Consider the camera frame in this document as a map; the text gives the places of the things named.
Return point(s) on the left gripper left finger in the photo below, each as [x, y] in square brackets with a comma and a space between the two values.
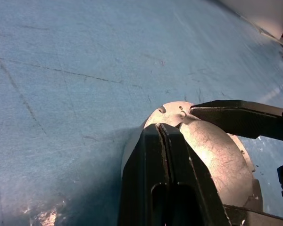
[143, 176]

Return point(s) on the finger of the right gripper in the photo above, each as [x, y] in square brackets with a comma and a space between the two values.
[238, 117]

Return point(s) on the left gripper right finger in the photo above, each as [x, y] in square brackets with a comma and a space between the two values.
[188, 188]

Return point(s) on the round silver spoked motor lid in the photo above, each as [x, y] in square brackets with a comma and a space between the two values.
[214, 153]

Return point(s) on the blue plastic table cover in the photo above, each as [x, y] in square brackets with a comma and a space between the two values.
[61, 70]

